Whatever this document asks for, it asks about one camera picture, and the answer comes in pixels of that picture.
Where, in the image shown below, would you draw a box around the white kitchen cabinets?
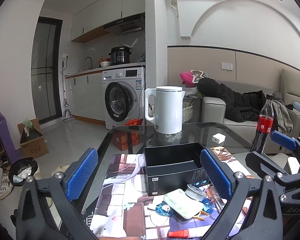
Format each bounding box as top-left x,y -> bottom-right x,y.
71,0 -> 145,43

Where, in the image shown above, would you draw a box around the white green pill case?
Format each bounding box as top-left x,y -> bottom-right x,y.
164,189 -> 204,219

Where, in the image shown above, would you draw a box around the mop with metal handle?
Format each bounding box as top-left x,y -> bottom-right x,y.
61,61 -> 74,122

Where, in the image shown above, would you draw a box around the grey sofa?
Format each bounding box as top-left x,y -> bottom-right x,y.
199,68 -> 300,156

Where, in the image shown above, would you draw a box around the pink plush clothing pile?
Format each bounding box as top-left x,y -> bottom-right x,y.
180,70 -> 209,88

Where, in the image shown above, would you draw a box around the black trash bag bin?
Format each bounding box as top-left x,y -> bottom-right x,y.
8,157 -> 41,186

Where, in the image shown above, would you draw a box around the yellow plastic clip tool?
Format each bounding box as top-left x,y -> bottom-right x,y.
192,210 -> 209,221

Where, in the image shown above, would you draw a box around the black open cardboard box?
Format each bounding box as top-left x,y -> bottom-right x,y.
144,142 -> 210,196

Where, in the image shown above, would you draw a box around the white electric kettle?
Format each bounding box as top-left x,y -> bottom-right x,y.
145,86 -> 185,134

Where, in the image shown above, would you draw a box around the black pressure cooker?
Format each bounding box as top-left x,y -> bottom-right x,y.
109,46 -> 131,65

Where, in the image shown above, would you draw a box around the purple rolled yoga mat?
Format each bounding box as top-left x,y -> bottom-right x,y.
0,112 -> 18,164

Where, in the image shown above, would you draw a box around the clear handle screwdriver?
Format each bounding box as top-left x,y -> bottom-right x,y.
206,185 -> 225,213

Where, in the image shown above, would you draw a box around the cola bottle red label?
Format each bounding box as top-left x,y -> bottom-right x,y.
250,94 -> 276,155

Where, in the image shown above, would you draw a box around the red white glue tube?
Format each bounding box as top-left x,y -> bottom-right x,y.
167,229 -> 190,239

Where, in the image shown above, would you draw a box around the white front-load washing machine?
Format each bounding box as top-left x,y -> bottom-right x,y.
102,66 -> 146,129

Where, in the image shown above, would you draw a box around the blue transparent small bottle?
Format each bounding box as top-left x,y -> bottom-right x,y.
155,202 -> 173,217

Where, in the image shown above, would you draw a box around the brown cardboard box on floor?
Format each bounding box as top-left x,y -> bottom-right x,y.
18,119 -> 49,159

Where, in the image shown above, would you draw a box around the beige slipper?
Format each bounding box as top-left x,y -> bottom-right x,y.
51,165 -> 69,177

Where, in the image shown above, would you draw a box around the black framed glass door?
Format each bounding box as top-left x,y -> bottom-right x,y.
31,16 -> 63,124

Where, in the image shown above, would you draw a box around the wall light switch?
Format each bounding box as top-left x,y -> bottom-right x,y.
221,62 -> 233,71

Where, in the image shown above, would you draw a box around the white power adapter cube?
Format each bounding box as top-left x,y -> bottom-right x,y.
212,133 -> 226,144

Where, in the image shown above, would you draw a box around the red cardboard box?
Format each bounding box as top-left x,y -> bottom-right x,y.
112,131 -> 141,151

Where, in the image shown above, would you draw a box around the black jacket on sofa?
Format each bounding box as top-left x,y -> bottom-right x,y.
196,77 -> 266,122

